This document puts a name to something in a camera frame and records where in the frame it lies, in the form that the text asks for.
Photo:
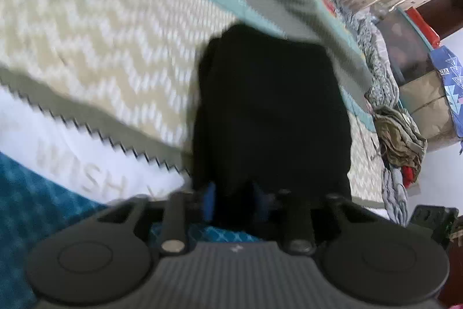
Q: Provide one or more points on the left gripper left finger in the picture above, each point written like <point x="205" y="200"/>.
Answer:
<point x="208" y="202"/>

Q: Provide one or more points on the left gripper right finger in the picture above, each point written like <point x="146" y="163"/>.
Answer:
<point x="264" y="200"/>

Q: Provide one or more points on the black pants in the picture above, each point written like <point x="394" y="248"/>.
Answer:
<point x="270" y="114"/>

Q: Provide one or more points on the grey garment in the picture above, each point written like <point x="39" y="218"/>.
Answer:
<point x="394" y="196"/>

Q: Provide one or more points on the red garment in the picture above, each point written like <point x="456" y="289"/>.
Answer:
<point x="409" y="176"/>

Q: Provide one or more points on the olive green garment pile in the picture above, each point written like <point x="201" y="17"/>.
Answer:
<point x="404" y="144"/>

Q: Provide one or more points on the cardboard box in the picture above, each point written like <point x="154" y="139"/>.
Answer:
<point x="425" y="100"/>

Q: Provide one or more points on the blue patterned bag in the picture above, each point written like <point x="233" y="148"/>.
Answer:
<point x="449" y="68"/>

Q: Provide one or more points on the dark storage box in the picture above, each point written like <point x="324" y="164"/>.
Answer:
<point x="408" y="49"/>

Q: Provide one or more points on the patterned quilt bedspread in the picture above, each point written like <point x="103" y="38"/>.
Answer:
<point x="74" y="75"/>

